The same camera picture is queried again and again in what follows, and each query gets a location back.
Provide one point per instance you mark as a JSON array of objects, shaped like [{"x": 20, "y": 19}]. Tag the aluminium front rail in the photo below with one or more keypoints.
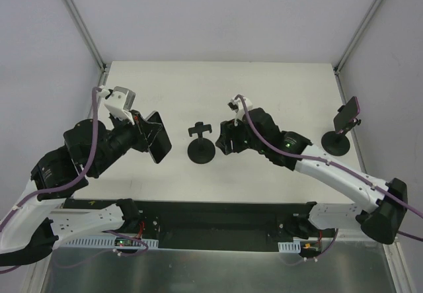
[{"x": 376, "y": 225}]

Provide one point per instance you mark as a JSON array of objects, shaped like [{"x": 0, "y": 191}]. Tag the white cable duct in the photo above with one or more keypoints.
[
  {"x": 110, "y": 242},
  {"x": 289, "y": 247}
]

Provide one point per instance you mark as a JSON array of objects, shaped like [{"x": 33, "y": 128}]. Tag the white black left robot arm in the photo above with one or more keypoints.
[{"x": 30, "y": 232}]

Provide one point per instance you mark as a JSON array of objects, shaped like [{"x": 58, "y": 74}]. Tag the right aluminium frame post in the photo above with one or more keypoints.
[{"x": 357, "y": 35}]

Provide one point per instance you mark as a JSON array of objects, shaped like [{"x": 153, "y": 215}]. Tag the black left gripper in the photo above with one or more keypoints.
[{"x": 141, "y": 135}]

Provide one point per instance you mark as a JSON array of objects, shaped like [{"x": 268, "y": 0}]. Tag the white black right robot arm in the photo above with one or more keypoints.
[{"x": 381, "y": 204}]

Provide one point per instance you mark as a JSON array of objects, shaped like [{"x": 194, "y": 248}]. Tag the black phone stand round base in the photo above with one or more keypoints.
[{"x": 335, "y": 142}]

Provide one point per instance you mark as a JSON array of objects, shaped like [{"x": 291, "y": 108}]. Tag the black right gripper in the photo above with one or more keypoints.
[{"x": 236, "y": 139}]

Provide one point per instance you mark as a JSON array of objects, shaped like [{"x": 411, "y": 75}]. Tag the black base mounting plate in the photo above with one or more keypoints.
[{"x": 220, "y": 226}]

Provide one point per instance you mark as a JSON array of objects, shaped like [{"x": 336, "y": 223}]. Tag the left aluminium frame post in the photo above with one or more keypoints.
[{"x": 83, "y": 30}]

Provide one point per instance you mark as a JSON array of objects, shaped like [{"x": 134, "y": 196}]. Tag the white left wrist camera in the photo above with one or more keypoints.
[{"x": 118, "y": 102}]

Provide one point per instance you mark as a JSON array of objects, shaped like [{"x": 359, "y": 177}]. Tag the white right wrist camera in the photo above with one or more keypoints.
[{"x": 239, "y": 104}]

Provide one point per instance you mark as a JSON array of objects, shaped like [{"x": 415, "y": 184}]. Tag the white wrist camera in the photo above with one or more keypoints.
[
  {"x": 118, "y": 102},
  {"x": 239, "y": 104}
]

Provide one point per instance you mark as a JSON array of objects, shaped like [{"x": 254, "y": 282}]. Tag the aluminium frame post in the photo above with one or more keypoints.
[
  {"x": 83, "y": 30},
  {"x": 357, "y": 35}
]

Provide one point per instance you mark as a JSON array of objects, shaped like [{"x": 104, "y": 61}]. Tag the right white cable duct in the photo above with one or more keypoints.
[{"x": 289, "y": 247}]

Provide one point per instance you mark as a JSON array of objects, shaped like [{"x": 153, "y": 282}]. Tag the left white cable duct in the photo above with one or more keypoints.
[{"x": 110, "y": 242}]

